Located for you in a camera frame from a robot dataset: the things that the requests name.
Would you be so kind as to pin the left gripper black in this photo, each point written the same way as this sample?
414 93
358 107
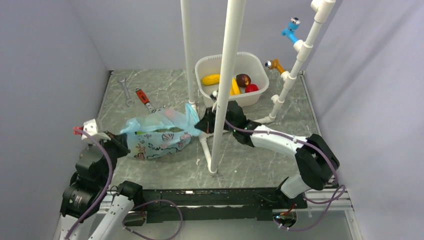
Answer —
120 141

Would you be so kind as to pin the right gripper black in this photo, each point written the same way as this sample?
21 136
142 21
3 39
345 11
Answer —
205 124

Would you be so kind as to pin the light blue plastic bag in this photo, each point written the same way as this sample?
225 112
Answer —
145 144

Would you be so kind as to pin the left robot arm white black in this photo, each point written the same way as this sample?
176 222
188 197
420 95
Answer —
81 200

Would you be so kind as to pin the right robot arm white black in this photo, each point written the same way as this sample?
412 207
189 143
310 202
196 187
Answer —
316 162

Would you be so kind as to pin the yellow fake banana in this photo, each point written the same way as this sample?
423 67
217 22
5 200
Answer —
234 89

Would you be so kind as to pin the red fake apple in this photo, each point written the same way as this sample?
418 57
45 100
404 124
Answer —
251 88

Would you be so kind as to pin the dark brown fake fruit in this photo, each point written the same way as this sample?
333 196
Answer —
243 80

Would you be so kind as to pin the green netted fake melon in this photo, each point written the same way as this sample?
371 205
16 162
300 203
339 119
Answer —
169 130

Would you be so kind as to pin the orange toy faucet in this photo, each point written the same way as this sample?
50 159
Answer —
274 64

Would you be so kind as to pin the silver open-end wrench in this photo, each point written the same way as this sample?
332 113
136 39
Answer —
128 100

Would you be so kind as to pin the blue toy faucet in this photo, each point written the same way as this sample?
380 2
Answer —
289 31

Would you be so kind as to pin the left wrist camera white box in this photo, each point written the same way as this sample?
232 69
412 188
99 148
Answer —
91 127

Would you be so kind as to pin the red handled adjustable wrench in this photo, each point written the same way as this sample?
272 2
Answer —
145 100

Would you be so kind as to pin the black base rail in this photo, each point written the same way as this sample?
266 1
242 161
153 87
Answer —
260 203

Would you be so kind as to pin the white PVC pipe frame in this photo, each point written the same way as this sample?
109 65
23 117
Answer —
233 25

